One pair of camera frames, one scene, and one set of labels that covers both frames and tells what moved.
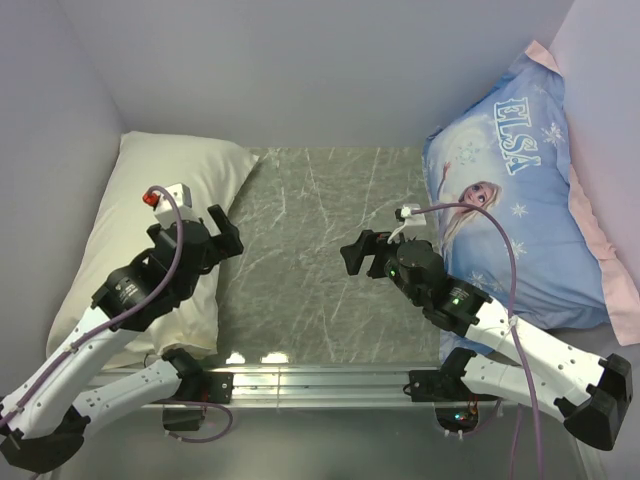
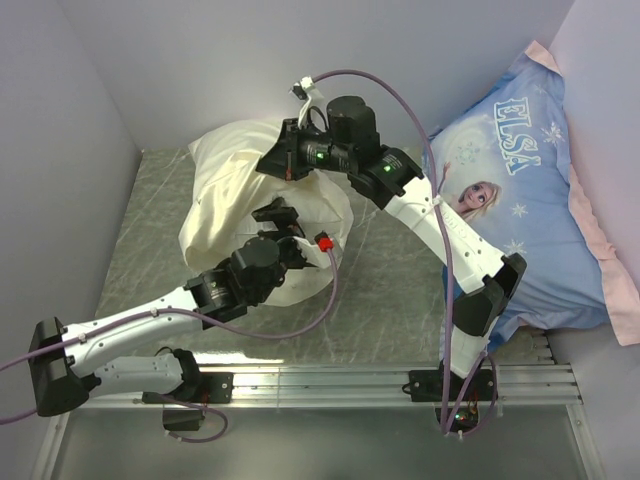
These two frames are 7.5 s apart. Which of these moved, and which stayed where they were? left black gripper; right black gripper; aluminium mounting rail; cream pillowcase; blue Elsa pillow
Moved: cream pillowcase; left black gripper; right black gripper
Stayed: aluminium mounting rail; blue Elsa pillow
